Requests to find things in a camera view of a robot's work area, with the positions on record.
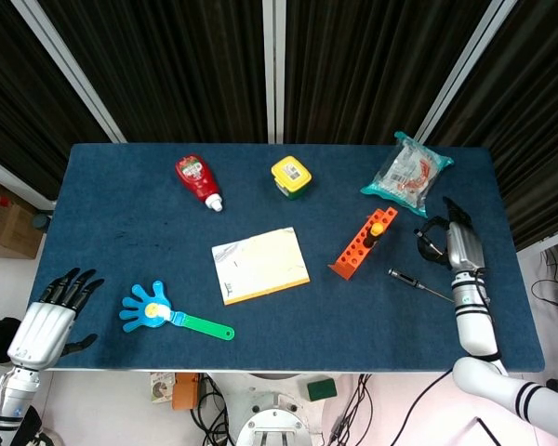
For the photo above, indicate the slim black steel screwdriver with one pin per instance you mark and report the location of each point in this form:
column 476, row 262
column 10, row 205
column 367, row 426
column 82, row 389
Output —
column 402, row 276

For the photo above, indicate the blue felt table cover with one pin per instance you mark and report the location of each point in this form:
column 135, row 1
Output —
column 307, row 334

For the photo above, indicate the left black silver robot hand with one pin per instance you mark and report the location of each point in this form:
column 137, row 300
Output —
column 42, row 330

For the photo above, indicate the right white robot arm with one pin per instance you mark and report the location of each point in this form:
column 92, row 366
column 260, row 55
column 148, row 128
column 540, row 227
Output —
column 474, row 325

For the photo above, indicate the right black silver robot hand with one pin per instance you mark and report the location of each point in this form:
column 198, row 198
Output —
column 465, row 246

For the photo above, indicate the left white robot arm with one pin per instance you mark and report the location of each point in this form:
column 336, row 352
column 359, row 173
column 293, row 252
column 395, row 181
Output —
column 11, row 399

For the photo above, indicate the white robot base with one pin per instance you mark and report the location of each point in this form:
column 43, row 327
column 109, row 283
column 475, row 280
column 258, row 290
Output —
column 269, row 404

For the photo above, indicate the white slanted frame post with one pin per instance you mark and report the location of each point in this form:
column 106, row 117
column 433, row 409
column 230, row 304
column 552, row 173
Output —
column 465, row 69
column 70, row 69

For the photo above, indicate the green block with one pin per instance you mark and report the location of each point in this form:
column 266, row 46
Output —
column 322, row 389

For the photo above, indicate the green tub with yellow lid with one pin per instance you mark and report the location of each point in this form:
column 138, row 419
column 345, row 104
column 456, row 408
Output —
column 290, row 172

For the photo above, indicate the white notepad with yellow edge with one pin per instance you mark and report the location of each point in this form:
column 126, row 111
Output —
column 260, row 265

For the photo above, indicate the white upright frame post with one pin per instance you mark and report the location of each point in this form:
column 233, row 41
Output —
column 273, row 69

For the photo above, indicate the teal clear snack bag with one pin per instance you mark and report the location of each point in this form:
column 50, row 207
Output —
column 404, row 172

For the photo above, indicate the brown cardboard box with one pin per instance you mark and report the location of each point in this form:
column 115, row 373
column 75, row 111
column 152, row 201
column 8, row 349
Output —
column 9, row 223

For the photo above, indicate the black pleated curtain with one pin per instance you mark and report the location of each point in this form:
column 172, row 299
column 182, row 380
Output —
column 190, row 69

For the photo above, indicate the orange box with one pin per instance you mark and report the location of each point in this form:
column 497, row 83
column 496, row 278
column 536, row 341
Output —
column 186, row 392

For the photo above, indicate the white table frame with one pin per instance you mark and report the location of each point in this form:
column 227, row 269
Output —
column 214, row 371

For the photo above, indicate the red ketchup bottle white cap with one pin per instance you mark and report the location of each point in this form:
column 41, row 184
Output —
column 196, row 179

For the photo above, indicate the orange screwdriver bit holder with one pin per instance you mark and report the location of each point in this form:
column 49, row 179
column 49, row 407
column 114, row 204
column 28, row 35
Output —
column 353, row 253

